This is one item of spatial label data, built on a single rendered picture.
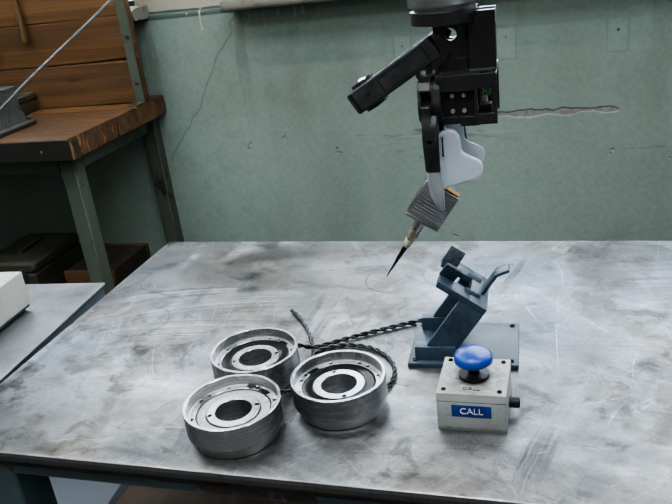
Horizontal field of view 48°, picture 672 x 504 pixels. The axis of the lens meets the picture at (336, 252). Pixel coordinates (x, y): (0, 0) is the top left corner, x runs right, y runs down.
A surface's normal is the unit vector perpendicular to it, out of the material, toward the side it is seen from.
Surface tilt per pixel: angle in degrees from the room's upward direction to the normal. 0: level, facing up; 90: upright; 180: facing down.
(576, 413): 0
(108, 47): 90
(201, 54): 90
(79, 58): 90
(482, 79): 90
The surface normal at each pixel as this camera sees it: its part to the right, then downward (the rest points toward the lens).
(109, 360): -0.11, -0.92
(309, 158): -0.27, 0.40
